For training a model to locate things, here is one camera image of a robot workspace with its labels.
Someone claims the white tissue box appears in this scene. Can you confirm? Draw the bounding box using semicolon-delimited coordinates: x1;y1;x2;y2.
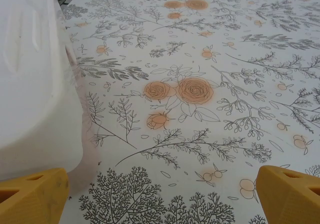
0;0;85;182

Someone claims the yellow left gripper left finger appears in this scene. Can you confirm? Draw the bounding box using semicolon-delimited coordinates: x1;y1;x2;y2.
0;167;70;224

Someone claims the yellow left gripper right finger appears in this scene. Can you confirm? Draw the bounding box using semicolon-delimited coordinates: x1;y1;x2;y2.
254;165;320;224

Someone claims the floral tablecloth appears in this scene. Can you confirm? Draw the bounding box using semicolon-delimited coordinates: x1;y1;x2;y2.
58;0;320;224

